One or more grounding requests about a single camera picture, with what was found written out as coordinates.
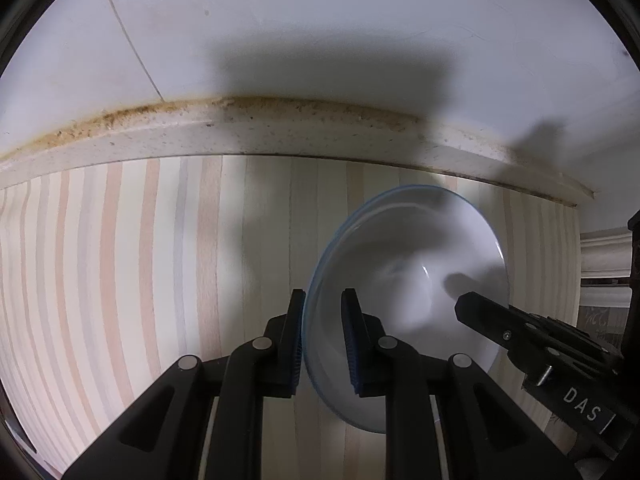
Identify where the striped cat-print counter mat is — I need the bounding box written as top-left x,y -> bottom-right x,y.
0,155 -> 583,480

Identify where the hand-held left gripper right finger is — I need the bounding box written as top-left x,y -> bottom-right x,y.
340,287 -> 583,480

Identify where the white bowl with blue rim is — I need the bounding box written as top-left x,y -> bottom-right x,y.
301,185 -> 511,433

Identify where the white door frame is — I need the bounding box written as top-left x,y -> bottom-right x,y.
579,229 -> 635,307

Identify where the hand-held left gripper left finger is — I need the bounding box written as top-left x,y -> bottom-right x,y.
62,288 -> 307,480

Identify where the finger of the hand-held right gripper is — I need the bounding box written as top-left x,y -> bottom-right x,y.
455,291 -> 624,376
626,207 -> 640,326

